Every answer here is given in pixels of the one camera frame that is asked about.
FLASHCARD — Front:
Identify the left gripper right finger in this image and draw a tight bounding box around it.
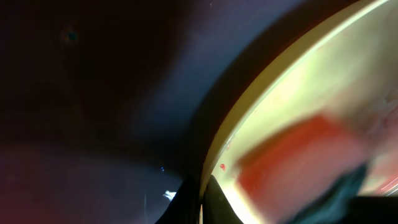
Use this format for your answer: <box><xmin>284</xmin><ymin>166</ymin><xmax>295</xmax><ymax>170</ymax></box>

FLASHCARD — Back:
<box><xmin>202</xmin><ymin>175</ymin><xmax>243</xmax><ymax>224</ymax></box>

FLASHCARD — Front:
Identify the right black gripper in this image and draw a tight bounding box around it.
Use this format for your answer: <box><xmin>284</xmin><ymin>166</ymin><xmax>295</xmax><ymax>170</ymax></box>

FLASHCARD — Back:
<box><xmin>330</xmin><ymin>196</ymin><xmax>397</xmax><ymax>224</ymax></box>

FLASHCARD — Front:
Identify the teal serving tray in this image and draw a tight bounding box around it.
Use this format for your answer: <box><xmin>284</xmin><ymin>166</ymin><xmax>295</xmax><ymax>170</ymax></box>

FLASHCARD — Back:
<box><xmin>1</xmin><ymin>0</ymin><xmax>349</xmax><ymax>223</ymax></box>

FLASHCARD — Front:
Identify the yellow-green plate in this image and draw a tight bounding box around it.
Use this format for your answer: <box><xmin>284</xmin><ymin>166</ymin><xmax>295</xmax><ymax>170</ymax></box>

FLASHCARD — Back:
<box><xmin>200</xmin><ymin>1</ymin><xmax>397</xmax><ymax>223</ymax></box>

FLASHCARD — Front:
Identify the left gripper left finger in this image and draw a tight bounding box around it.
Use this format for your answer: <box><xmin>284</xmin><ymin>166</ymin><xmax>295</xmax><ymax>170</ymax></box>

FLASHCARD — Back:
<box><xmin>155</xmin><ymin>177</ymin><xmax>197</xmax><ymax>224</ymax></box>

